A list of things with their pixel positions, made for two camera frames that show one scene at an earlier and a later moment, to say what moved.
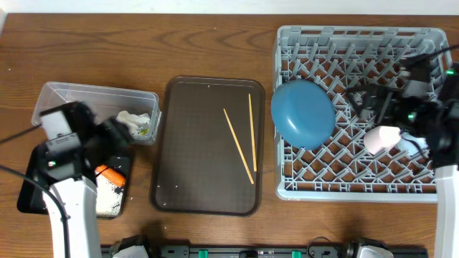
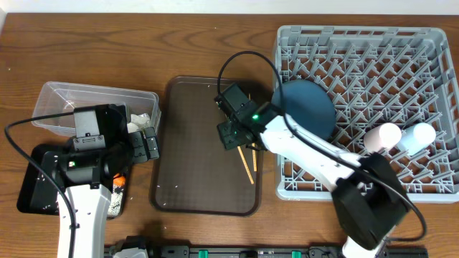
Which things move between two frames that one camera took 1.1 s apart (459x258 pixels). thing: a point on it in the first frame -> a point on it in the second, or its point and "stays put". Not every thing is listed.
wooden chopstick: [254, 155] stays put
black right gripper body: [389, 97] -> [229, 134]
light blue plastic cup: [412, 145] stays put
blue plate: [303, 114] stays put
